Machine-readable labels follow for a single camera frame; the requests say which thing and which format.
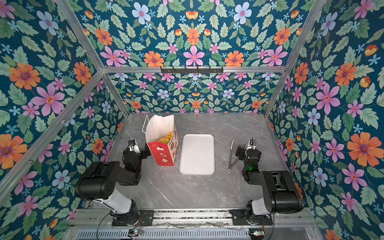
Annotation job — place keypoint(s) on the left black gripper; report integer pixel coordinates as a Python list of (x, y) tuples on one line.
[(132, 146)]

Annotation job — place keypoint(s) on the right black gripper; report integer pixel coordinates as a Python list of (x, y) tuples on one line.
[(251, 148)]

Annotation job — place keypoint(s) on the metal silicone-tipped tongs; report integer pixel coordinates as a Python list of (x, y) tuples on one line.
[(231, 164)]

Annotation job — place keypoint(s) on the red white paper bag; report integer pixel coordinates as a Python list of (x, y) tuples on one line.
[(155, 128)]

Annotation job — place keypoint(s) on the yellow fake bread loaf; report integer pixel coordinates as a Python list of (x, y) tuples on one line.
[(166, 140)]

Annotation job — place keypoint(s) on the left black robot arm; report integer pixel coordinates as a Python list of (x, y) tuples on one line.
[(98, 184)]

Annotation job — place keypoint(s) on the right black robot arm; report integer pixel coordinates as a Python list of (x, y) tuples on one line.
[(280, 194)]

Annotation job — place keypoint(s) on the white rectangular tray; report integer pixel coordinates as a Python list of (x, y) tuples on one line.
[(197, 155)]

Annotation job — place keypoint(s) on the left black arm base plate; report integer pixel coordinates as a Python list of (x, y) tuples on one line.
[(141, 217)]

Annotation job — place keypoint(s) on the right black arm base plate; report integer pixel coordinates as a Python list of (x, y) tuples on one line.
[(240, 218)]

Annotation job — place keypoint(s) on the aluminium front mounting rail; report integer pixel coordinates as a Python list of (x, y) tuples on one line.
[(220, 218)]

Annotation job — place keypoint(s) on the white perforated cable duct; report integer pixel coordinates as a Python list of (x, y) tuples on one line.
[(163, 234)]

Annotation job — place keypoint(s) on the black wall hook rail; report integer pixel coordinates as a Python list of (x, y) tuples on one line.
[(191, 70)]

